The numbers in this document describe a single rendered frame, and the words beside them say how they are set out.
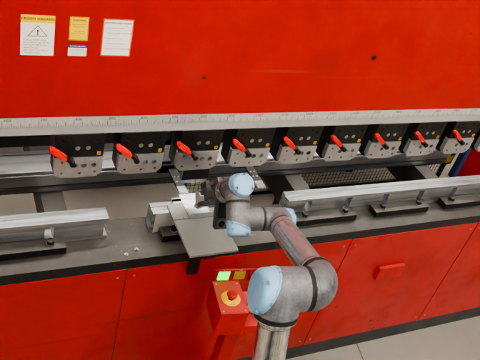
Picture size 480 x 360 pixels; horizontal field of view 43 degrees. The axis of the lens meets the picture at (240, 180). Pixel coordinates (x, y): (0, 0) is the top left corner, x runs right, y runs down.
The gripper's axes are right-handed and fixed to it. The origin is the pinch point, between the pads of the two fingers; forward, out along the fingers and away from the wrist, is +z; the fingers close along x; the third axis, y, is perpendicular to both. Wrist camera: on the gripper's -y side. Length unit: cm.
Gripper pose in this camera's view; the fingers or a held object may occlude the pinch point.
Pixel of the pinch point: (203, 207)
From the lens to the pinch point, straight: 215.6
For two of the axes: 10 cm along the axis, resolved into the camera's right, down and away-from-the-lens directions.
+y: -1.4, -9.8, 1.4
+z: -4.1, 1.9, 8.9
